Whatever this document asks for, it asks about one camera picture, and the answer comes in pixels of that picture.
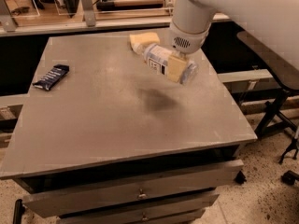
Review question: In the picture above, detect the grey drawer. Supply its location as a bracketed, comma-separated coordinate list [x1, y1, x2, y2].
[57, 190, 219, 224]
[23, 160, 243, 217]

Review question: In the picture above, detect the yellow sponge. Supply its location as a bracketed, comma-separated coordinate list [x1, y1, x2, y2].
[129, 32, 160, 48]

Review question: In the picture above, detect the upper grey drawer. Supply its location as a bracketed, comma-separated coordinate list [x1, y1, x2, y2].
[23, 160, 243, 217]

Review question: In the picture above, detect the lower grey drawer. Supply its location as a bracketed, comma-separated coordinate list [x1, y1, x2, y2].
[57, 190, 219, 224]

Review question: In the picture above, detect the grey metal railing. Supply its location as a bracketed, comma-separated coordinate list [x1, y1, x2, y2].
[0, 0, 232, 38]

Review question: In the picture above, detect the black stool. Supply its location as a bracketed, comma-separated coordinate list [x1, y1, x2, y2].
[237, 31, 299, 164]

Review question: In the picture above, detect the grey drawer cabinet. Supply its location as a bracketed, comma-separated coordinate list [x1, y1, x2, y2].
[1, 32, 255, 221]

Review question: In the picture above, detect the dark blue rxbar wrapper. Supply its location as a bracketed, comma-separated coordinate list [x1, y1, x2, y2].
[33, 64, 69, 91]

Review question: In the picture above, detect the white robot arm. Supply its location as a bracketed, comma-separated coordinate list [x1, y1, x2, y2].
[170, 0, 299, 88]

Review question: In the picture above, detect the clear plastic water bottle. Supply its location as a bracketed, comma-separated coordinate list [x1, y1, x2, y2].
[132, 43, 198, 85]

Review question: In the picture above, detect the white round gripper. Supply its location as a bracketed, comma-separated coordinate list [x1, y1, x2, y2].
[166, 22, 208, 82]

